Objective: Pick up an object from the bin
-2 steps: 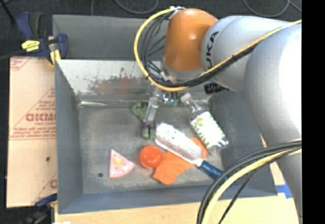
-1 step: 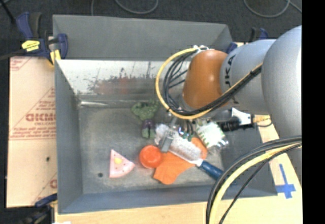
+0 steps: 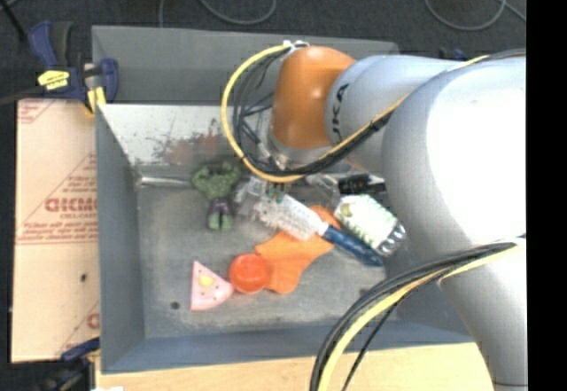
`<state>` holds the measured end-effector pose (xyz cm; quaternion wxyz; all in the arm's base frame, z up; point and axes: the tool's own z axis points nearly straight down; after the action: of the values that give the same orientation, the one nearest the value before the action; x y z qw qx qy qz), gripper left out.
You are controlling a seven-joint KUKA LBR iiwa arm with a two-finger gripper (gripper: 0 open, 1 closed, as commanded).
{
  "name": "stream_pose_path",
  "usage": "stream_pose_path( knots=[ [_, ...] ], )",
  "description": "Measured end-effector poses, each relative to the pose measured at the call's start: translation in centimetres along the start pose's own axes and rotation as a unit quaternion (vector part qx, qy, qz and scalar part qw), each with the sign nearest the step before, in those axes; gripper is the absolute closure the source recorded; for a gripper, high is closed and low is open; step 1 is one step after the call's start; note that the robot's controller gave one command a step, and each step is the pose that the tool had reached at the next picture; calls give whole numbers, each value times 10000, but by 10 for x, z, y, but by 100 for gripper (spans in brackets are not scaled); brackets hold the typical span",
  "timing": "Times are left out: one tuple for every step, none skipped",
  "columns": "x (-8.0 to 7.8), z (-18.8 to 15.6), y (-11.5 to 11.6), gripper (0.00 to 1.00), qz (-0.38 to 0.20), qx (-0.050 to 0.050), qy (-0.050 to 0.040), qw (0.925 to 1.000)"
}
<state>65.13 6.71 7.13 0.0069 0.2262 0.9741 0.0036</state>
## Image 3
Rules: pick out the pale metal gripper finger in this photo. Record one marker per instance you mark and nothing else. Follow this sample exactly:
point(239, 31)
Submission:
point(253, 187)
point(243, 205)

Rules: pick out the green toy figure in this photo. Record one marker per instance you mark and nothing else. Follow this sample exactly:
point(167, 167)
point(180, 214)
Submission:
point(216, 185)

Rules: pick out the orange-red plastic cup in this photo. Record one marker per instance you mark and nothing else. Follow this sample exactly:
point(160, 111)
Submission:
point(249, 273)

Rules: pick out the orange cloth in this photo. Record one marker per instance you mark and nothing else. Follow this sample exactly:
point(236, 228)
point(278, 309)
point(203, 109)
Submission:
point(290, 260)

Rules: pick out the grey metal bin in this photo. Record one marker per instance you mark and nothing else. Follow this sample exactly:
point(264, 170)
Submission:
point(177, 256)

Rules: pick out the pink toy cake slice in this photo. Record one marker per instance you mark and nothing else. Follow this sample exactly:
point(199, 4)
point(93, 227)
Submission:
point(206, 289)

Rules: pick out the brown cardboard board red print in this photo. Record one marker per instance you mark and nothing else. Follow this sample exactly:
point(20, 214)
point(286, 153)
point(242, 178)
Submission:
point(53, 212)

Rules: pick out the black cylinder on white bracket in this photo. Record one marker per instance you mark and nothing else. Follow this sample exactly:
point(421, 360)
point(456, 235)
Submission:
point(356, 184)

